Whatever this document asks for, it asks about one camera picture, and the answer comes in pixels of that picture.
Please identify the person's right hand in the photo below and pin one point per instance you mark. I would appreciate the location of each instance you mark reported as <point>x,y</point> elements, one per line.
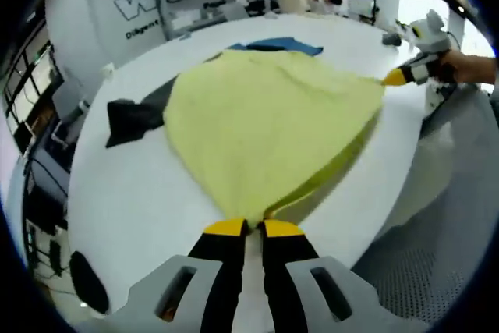
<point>450,66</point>

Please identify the yellow garment with coloured sleeves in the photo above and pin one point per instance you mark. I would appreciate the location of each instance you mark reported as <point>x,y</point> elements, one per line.
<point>265,122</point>

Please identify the grey mesh office chair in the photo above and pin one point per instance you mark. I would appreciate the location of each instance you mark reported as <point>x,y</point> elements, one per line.
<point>429,212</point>

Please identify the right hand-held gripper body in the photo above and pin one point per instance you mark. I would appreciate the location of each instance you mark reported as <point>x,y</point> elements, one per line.
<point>430,34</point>

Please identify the grey chair back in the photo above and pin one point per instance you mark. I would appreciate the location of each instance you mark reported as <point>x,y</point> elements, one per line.
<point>234,11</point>

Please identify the black oval object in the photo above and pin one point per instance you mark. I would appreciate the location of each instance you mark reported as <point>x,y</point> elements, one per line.
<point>89,282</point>

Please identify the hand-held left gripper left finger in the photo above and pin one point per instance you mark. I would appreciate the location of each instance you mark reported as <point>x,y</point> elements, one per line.
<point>218,255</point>

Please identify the white cup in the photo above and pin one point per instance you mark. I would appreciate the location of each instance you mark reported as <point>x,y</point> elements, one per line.
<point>108,70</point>

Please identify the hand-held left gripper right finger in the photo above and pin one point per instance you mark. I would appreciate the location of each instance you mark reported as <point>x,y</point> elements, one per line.
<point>288,255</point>

